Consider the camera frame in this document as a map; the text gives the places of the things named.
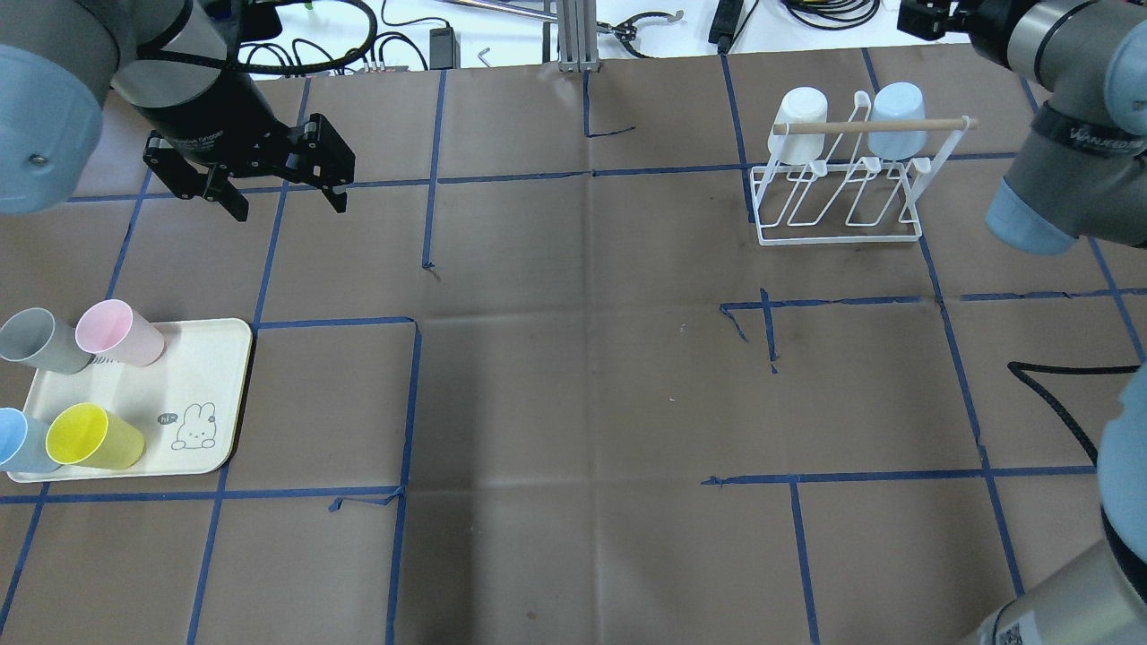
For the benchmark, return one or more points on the black power adapter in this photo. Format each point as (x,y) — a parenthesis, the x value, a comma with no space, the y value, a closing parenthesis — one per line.
(726,18)

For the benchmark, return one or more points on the grey plastic cup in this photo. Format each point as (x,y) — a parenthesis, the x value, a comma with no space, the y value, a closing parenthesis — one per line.
(39,339)

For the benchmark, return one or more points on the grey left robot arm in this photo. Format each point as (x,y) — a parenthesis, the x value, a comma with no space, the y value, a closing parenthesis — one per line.
(61,59)

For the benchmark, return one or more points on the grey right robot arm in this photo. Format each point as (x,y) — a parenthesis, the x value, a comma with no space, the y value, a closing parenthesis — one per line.
(1080,173)

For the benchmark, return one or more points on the light blue plastic cup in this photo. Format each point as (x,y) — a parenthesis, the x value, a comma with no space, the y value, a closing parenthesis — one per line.
(900,101)

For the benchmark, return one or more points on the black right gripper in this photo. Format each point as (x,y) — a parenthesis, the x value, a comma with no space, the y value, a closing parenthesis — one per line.
(984,15)

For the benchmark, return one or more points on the cream bunny tray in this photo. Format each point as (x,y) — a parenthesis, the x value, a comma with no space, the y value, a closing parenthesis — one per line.
(186,404)

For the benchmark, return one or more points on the yellow plastic cup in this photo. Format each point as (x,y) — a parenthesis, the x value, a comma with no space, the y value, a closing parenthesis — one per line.
(86,435)

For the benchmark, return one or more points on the aluminium frame beam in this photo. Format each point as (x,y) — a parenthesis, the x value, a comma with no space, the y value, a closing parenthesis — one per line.
(577,36)

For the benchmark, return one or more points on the pink plastic cup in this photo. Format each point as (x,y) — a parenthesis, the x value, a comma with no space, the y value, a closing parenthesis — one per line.
(114,330)

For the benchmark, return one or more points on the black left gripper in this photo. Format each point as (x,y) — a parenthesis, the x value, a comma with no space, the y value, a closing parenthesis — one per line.
(208,112)

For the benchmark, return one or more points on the white wire cup rack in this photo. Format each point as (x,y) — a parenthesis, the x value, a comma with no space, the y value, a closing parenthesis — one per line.
(823,186)

